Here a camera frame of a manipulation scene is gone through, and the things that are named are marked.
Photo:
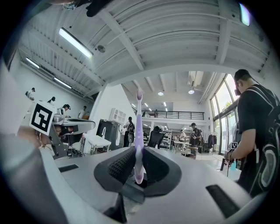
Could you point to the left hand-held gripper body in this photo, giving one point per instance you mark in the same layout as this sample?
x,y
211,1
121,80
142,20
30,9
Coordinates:
x,y
41,118

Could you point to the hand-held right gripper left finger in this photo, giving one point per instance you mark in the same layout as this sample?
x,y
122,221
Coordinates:
x,y
116,172

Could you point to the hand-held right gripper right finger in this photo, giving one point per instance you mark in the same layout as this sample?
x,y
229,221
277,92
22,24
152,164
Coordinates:
x,y
162,175

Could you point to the purple and white toothbrush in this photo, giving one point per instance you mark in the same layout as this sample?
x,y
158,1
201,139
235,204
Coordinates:
x,y
138,135

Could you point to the person's left forearm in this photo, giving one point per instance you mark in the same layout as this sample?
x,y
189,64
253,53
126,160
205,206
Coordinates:
x,y
28,135

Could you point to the white folding table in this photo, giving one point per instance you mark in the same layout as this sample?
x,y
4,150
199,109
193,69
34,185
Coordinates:
x,y
98,141

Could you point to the black office chair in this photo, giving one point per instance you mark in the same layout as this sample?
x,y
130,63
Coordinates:
x,y
156,137

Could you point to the black appliance with white print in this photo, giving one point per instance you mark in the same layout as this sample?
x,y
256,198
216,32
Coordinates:
x,y
109,134

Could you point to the round wooden stool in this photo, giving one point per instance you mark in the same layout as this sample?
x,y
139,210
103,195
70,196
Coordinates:
x,y
192,149

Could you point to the long ceiling tube light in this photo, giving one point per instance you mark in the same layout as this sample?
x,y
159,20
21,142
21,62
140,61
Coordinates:
x,y
62,82
32,63
75,42
244,14

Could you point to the clothes rack with dark clothes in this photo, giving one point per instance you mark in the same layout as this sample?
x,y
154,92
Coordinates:
x,y
211,140

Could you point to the black balcony railing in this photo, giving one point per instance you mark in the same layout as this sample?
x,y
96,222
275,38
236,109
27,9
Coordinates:
x,y
175,114

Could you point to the round ceiling lamp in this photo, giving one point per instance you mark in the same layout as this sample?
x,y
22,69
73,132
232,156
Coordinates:
x,y
160,93
191,92

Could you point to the white wall cabinet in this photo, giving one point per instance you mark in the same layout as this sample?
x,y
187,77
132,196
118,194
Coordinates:
x,y
118,115

